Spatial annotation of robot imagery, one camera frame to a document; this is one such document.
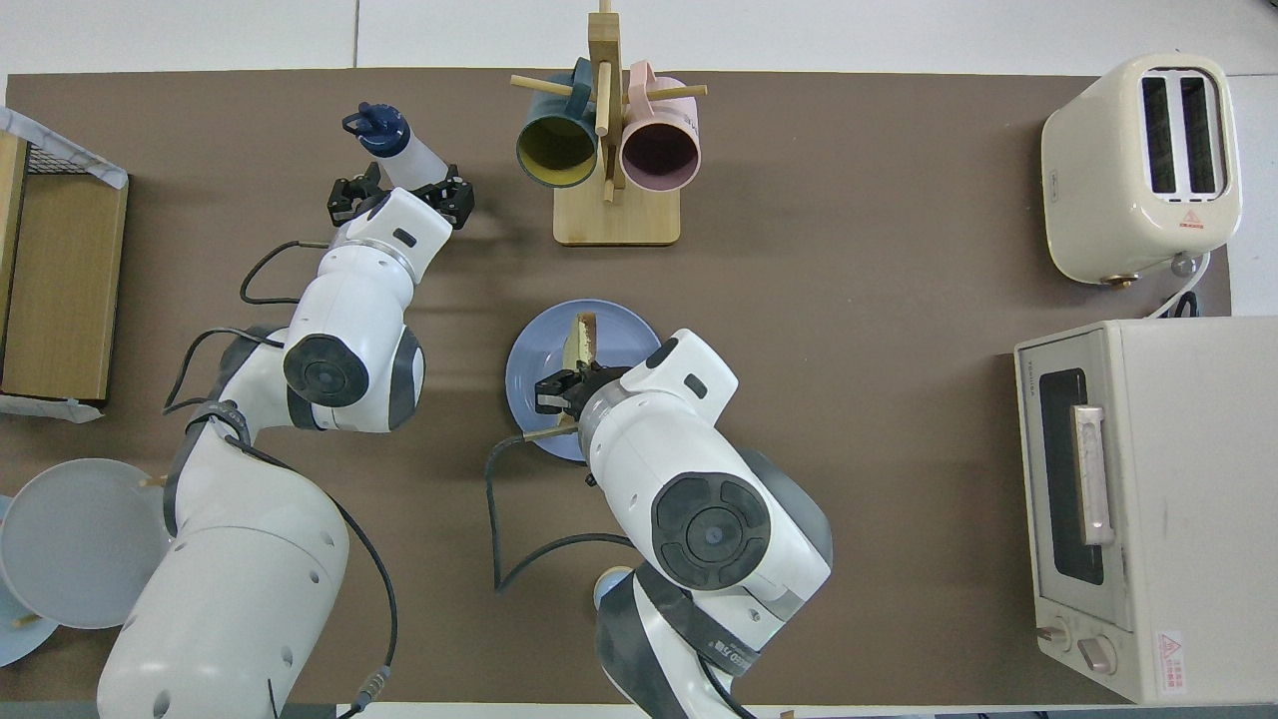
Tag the brown table mat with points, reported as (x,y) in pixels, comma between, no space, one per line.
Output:
(849,399)

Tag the light blue plate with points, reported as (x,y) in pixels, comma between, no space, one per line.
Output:
(20,644)

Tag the cream two-slot toaster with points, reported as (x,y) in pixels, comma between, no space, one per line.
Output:
(1098,180)

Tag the pale plastic sheet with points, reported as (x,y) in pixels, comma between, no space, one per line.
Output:
(50,407)

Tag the toasted bread slice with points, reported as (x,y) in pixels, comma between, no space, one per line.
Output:
(581,345)

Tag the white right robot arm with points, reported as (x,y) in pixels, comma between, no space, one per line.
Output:
(699,519)

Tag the teal mug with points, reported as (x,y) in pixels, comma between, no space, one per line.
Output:
(556,150)

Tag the grey plate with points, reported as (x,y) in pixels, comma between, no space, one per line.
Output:
(80,544)

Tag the blue round plate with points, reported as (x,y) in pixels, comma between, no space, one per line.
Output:
(534,350)

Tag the wooden mug tree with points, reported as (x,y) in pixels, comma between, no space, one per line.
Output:
(617,220)

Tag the white bottle with blue cap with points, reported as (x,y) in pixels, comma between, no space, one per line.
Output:
(414,160)

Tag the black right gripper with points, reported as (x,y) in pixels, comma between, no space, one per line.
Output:
(579,399)

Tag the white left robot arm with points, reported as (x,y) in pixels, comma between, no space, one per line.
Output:
(230,599)

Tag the pink mug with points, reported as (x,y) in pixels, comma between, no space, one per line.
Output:
(659,155)

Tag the white toaster oven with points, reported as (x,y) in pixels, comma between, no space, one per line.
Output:
(1198,499)

